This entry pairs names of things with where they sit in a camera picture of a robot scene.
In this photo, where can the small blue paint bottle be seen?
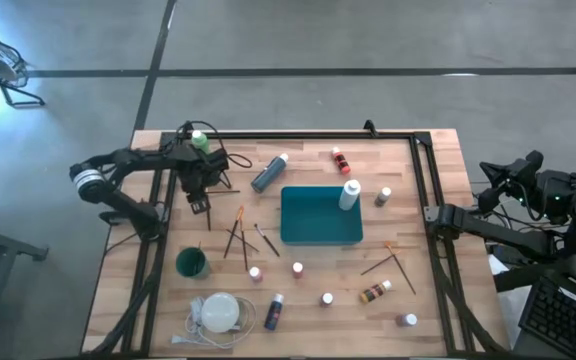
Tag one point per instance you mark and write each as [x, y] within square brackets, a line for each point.
[273, 314]

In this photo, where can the small magenta paint bottle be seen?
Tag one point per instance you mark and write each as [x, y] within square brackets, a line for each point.
[327, 299]

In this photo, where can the small purple paint bottle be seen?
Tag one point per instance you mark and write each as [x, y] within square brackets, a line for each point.
[406, 320]

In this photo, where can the small orange paint bottle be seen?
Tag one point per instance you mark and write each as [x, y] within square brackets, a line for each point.
[297, 270]
[341, 161]

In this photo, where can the large white paint bottle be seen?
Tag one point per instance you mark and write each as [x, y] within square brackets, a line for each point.
[349, 196]

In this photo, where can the paintbrush with orange tip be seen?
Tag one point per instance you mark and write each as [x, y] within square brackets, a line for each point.
[240, 214]
[401, 268]

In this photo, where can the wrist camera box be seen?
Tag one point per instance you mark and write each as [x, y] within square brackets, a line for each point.
[219, 161]
[532, 161]

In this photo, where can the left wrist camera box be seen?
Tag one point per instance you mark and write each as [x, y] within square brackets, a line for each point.
[219, 161]

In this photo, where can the large green paint bottle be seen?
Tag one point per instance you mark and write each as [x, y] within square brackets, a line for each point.
[199, 141]

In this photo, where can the black aluminium table frame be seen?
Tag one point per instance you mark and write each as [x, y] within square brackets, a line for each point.
[293, 135]

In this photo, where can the green plastic cup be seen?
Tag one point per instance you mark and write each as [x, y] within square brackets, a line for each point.
[185, 265]

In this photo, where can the metal bowl with tool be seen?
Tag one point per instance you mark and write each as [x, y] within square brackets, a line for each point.
[219, 312]

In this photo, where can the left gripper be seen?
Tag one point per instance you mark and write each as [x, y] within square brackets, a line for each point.
[200, 182]

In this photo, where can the silver mounting bracket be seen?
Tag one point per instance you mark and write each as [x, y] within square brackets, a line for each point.
[430, 214]

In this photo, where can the small yellow ochre paint bottle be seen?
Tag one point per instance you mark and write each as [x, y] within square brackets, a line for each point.
[374, 292]

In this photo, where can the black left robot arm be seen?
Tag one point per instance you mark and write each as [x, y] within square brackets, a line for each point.
[128, 157]

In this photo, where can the teal plastic bin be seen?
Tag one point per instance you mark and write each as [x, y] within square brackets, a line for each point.
[313, 217]

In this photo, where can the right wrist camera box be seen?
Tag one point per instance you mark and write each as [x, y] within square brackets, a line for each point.
[532, 161]

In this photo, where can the small pink paint bottle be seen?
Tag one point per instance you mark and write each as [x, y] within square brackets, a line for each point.
[255, 274]

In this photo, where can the black frame clamp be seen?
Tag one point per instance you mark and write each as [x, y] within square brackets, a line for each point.
[369, 127]

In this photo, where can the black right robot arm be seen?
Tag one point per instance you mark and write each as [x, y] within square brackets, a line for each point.
[493, 232]

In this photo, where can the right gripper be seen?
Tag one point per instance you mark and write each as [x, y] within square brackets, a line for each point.
[525, 185]

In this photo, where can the black keyboard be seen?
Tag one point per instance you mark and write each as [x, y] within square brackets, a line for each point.
[563, 320]

